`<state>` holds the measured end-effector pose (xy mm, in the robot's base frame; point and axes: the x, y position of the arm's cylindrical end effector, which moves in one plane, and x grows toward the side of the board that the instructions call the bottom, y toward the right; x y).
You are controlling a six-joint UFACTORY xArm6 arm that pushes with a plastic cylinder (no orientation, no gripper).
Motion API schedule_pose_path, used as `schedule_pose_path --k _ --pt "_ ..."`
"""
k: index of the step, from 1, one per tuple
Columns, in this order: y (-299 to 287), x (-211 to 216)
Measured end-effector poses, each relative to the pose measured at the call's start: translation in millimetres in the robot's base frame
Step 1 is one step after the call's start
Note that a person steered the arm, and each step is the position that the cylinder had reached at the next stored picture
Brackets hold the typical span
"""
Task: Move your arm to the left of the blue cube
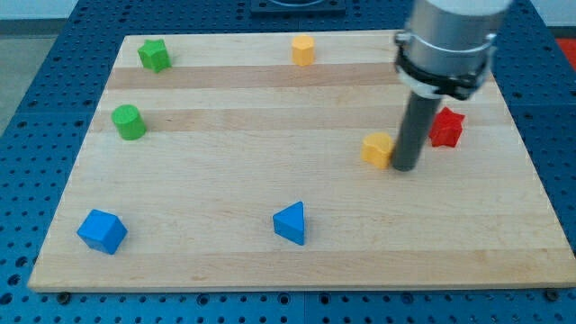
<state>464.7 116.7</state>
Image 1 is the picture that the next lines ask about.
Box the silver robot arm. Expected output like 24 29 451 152
395 0 512 101

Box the blue cube block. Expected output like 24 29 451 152
76 209 128 255

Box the blue triangle block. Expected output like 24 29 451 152
273 202 306 246

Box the wooden board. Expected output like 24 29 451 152
28 31 575 293

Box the yellow heart block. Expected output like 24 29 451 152
361 132 394 169

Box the yellow hexagon block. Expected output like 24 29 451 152
292 34 315 67

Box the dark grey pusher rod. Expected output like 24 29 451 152
391 92 442 172

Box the green cylinder block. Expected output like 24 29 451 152
111 104 147 140

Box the red star block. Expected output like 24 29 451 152
428 106 465 148

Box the green star block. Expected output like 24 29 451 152
138 40 172 73

